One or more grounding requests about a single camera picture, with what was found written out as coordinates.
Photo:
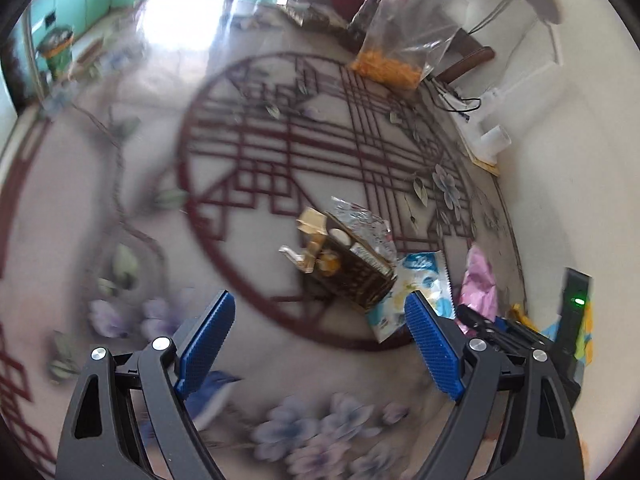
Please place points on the floral plastic tablecloth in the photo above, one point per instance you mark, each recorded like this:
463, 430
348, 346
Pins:
150, 210

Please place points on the blue white snack wrapper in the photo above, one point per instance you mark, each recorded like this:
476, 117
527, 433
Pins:
425, 275

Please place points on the clear bag of orange snacks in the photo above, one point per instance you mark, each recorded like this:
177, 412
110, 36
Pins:
400, 55

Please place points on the green trash bin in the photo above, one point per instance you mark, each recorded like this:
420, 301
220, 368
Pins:
56, 50

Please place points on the dark gold box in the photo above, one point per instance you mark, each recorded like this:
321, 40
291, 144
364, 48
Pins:
357, 270

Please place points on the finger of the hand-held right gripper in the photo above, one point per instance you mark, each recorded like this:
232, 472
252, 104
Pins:
472, 316
525, 334

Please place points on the pink wrapper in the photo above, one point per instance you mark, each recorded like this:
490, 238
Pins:
480, 285

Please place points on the white plastic cup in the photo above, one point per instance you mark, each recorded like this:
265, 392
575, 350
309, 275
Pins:
495, 141

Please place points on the plain dark wooden chair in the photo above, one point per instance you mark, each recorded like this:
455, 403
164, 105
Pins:
470, 57

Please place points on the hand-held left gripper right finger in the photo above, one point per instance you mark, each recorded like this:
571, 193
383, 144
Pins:
432, 345

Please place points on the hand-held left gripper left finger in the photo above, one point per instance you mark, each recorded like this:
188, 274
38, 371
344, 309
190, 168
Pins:
207, 340

